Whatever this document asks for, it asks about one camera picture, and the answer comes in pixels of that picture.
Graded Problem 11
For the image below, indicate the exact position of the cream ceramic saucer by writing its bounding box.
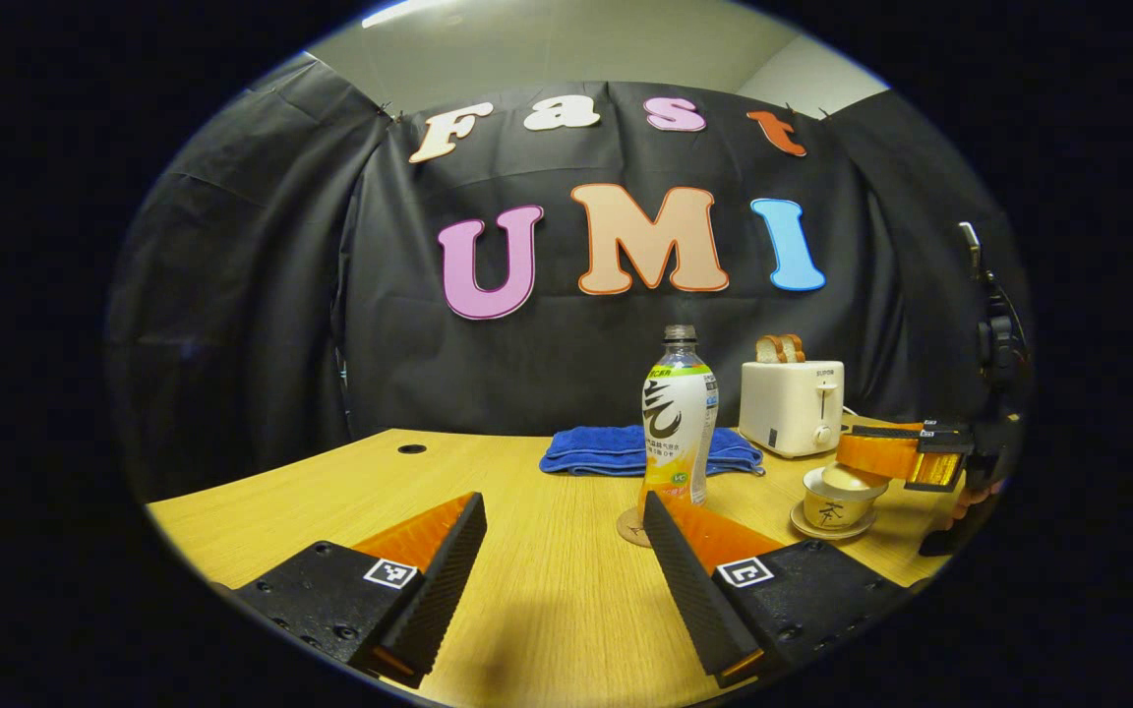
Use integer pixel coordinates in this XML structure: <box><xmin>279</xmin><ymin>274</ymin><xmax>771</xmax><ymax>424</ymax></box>
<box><xmin>790</xmin><ymin>501</ymin><xmax>878</xmax><ymax>541</ymax></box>

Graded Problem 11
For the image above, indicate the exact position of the cream teacup lid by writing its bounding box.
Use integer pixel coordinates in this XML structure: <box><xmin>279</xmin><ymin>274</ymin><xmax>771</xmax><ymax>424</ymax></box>
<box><xmin>803</xmin><ymin>462</ymin><xmax>890</xmax><ymax>502</ymax></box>

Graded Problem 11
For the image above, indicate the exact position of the clear plastic water bottle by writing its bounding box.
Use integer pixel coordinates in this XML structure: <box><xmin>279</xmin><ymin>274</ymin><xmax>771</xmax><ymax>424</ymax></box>
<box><xmin>638</xmin><ymin>324</ymin><xmax>721</xmax><ymax>517</ymax></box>

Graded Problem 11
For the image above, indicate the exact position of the black backdrop cloth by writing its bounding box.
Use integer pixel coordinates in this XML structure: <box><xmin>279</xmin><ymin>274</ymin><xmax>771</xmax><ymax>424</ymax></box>
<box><xmin>104</xmin><ymin>51</ymin><xmax>1035</xmax><ymax>502</ymax></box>

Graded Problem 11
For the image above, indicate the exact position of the cream ceramic teacup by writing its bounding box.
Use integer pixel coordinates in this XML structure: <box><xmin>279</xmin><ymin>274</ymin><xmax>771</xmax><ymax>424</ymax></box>
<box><xmin>803</xmin><ymin>489</ymin><xmax>877</xmax><ymax>532</ymax></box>

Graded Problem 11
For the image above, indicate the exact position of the blue folded towel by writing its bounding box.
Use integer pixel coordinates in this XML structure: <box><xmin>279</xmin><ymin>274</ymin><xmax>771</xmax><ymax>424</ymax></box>
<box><xmin>539</xmin><ymin>425</ymin><xmax>765</xmax><ymax>478</ymax></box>

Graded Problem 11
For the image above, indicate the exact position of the white toaster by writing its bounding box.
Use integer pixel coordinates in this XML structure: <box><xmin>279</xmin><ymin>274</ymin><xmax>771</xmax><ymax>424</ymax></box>
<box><xmin>739</xmin><ymin>360</ymin><xmax>846</xmax><ymax>459</ymax></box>

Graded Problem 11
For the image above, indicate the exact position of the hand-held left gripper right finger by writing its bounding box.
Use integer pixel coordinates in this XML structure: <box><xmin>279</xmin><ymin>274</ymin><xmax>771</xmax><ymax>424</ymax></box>
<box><xmin>642</xmin><ymin>491</ymin><xmax>912</xmax><ymax>691</ymax></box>

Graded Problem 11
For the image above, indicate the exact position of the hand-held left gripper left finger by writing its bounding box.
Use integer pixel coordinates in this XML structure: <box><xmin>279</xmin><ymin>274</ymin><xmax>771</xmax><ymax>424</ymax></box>
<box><xmin>230</xmin><ymin>491</ymin><xmax>488</xmax><ymax>689</ymax></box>

